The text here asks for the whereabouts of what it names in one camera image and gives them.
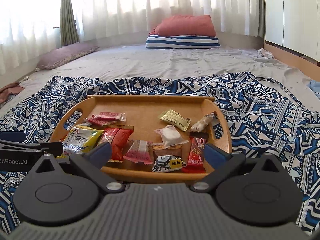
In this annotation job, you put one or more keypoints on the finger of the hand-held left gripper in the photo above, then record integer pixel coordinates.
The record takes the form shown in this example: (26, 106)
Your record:
(50, 148)

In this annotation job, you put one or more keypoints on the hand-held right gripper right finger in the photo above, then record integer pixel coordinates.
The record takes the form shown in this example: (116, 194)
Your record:
(215, 153)

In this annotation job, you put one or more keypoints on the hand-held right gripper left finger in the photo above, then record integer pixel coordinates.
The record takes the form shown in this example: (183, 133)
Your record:
(101, 152)

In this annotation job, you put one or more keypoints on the dark red chocolate bar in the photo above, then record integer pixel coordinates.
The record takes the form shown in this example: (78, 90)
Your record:
(197, 152)

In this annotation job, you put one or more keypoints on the red gold nut packet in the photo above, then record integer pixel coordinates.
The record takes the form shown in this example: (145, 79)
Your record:
(120, 142)

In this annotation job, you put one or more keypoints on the yellow white snack packet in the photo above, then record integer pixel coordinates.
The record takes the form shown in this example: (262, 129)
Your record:
(80, 137)

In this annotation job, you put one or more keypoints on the pink red snack packet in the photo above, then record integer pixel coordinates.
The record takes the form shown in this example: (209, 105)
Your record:
(138, 151)

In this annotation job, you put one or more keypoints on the white cake packet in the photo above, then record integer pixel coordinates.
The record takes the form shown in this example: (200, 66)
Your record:
(171, 136)

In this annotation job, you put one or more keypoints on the brown black white packet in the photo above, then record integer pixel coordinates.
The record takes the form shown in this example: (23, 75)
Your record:
(167, 163)

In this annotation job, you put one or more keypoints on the cream gold snack packet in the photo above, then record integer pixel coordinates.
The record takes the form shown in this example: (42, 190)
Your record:
(175, 120)

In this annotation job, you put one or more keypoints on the wooden serving tray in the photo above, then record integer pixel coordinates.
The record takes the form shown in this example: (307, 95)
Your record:
(140, 112)

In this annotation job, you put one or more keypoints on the blue white patterned blanket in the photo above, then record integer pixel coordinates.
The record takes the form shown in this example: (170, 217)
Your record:
(262, 120)

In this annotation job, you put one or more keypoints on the brown cloth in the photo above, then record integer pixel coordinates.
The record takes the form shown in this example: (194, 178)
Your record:
(10, 90)

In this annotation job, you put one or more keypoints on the purple pillow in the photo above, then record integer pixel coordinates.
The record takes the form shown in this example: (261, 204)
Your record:
(65, 55)

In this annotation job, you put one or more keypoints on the grey bed sheet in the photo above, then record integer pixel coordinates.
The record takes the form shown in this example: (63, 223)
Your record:
(150, 65)

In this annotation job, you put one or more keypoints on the crumpled white tissue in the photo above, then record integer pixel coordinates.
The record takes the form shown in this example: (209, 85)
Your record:
(265, 53)

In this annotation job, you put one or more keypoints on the blue white striped pillow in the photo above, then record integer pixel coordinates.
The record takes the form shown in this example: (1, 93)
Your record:
(182, 42)

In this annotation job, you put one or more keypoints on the light blue cloth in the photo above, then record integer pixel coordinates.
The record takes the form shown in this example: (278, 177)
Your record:
(315, 85)

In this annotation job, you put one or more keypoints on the red pillow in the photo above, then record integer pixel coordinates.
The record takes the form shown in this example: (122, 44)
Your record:
(185, 25)

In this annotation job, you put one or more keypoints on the green curtain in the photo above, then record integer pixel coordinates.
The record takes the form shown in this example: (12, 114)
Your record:
(68, 12)
(261, 7)

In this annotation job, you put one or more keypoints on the white sheer curtain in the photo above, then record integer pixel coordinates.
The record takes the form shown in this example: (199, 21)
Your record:
(150, 0)

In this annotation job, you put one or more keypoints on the white wardrobe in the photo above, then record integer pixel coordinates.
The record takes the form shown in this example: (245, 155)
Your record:
(292, 12)

